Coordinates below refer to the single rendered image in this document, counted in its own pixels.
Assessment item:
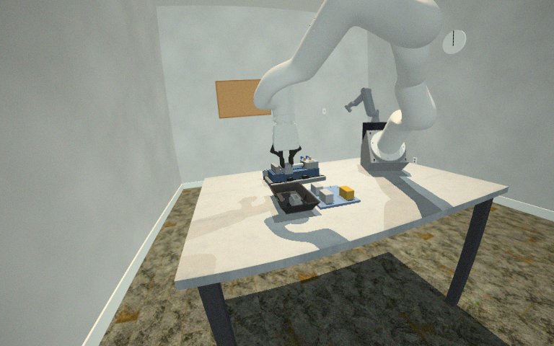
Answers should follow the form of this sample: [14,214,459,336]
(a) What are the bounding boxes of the yellow rectangular block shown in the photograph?
[339,186,354,200]

